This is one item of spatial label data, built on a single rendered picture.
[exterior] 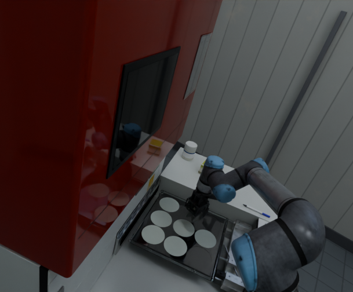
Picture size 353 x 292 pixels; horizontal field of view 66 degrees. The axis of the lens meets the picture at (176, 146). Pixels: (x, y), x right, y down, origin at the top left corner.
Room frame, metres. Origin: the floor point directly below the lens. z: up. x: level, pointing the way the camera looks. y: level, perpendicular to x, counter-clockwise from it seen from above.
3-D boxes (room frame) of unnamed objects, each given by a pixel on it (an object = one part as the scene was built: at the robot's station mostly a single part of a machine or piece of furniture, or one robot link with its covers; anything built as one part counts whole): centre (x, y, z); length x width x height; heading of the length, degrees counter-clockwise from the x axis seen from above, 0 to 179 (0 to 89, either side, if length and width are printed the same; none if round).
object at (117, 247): (0.92, 0.07, 0.89); 0.44 x 0.02 x 0.10; 169
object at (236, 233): (0.86, -0.40, 0.87); 0.36 x 0.08 x 0.03; 169
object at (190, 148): (1.39, -0.08, 1.01); 0.07 x 0.07 x 0.10
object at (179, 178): (1.25, -0.30, 0.89); 0.62 x 0.35 x 0.14; 79
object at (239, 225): (1.02, -0.43, 0.89); 0.08 x 0.03 x 0.03; 79
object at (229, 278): (0.71, -0.37, 0.89); 0.08 x 0.03 x 0.03; 79
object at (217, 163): (0.93, -0.17, 1.22); 0.09 x 0.08 x 0.11; 23
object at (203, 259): (0.89, -0.14, 0.90); 0.34 x 0.34 x 0.01; 79
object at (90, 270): (0.75, 0.12, 1.02); 0.81 x 0.03 x 0.40; 169
